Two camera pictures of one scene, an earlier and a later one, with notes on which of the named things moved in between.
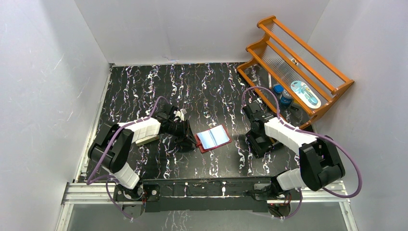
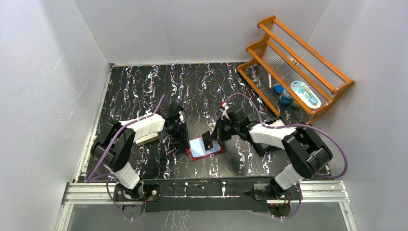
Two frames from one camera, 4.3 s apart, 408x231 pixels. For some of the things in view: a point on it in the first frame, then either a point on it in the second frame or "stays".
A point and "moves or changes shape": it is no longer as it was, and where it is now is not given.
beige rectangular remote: x=146 y=140 stays
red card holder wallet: x=212 y=138 moves or changes shape
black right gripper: x=263 y=135 to x=218 y=131
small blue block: x=278 y=88 stays
